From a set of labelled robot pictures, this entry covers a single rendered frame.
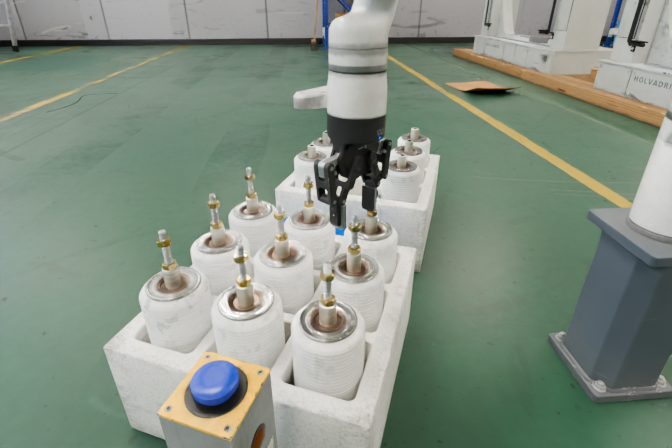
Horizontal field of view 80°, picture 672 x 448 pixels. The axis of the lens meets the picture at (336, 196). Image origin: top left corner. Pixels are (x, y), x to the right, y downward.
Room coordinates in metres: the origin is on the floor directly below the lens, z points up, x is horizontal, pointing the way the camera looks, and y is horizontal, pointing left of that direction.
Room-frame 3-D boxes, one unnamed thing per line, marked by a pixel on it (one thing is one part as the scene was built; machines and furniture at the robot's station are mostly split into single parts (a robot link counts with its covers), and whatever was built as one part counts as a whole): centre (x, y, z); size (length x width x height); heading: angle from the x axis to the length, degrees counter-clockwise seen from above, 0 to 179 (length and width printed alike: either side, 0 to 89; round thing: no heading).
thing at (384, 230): (0.61, -0.06, 0.25); 0.08 x 0.08 x 0.01
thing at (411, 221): (1.06, -0.09, 0.09); 0.39 x 0.39 x 0.18; 72
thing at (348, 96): (0.51, -0.01, 0.52); 0.11 x 0.09 x 0.06; 49
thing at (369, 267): (0.50, -0.03, 0.25); 0.08 x 0.08 x 0.01
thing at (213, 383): (0.24, 0.10, 0.32); 0.04 x 0.04 x 0.02
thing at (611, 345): (0.53, -0.51, 0.15); 0.15 x 0.15 x 0.30; 5
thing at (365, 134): (0.50, -0.03, 0.45); 0.08 x 0.08 x 0.09
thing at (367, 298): (0.50, -0.03, 0.16); 0.10 x 0.10 x 0.18
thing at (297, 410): (0.54, 0.09, 0.09); 0.39 x 0.39 x 0.18; 72
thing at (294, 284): (0.54, 0.09, 0.16); 0.10 x 0.10 x 0.18
